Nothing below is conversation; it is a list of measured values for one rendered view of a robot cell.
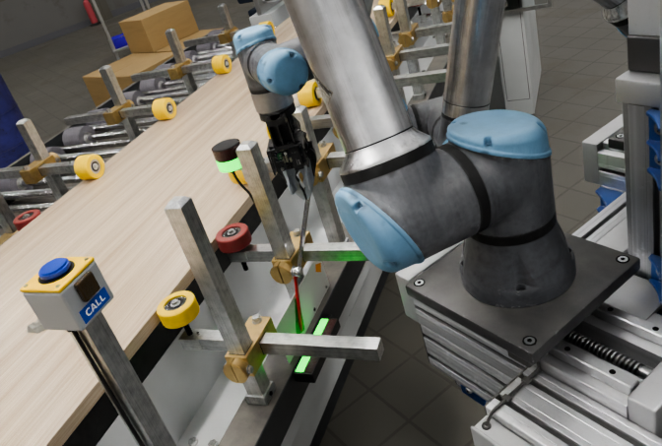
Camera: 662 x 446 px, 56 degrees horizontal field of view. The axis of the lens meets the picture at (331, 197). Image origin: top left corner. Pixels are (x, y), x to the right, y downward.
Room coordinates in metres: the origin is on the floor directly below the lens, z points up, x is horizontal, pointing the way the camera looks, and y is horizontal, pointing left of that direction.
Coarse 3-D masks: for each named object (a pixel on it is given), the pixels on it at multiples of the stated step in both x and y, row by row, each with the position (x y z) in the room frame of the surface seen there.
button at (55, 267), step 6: (60, 258) 0.73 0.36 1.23; (66, 258) 0.73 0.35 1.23; (48, 264) 0.72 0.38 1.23; (54, 264) 0.72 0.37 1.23; (60, 264) 0.71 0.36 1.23; (66, 264) 0.71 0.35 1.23; (42, 270) 0.71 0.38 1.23; (48, 270) 0.70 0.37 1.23; (54, 270) 0.70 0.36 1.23; (60, 270) 0.70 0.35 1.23; (66, 270) 0.70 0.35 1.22; (42, 276) 0.70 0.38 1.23; (48, 276) 0.69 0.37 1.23; (54, 276) 0.69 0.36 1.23
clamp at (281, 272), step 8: (296, 240) 1.21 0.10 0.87; (304, 240) 1.20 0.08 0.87; (312, 240) 1.23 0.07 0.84; (296, 248) 1.17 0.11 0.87; (296, 256) 1.15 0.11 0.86; (280, 264) 1.13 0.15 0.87; (288, 264) 1.13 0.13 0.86; (296, 264) 1.14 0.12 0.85; (304, 264) 1.17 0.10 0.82; (272, 272) 1.13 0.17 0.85; (280, 272) 1.13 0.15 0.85; (288, 272) 1.12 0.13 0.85; (280, 280) 1.13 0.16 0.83; (288, 280) 1.12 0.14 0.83
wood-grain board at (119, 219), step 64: (192, 128) 2.11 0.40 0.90; (256, 128) 1.92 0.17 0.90; (128, 192) 1.70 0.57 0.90; (192, 192) 1.57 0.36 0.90; (0, 256) 1.53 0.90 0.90; (64, 256) 1.41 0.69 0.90; (128, 256) 1.31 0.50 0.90; (0, 320) 1.19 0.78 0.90; (128, 320) 1.05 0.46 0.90; (0, 384) 0.96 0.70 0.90; (64, 384) 0.90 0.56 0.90
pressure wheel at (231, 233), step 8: (232, 224) 1.30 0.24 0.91; (240, 224) 1.29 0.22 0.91; (224, 232) 1.28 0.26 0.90; (232, 232) 1.26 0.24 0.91; (240, 232) 1.25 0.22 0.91; (248, 232) 1.26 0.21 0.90; (216, 240) 1.26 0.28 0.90; (224, 240) 1.24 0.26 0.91; (232, 240) 1.23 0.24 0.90; (240, 240) 1.24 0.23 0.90; (248, 240) 1.25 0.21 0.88; (224, 248) 1.24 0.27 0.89; (232, 248) 1.23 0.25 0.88; (240, 248) 1.23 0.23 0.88
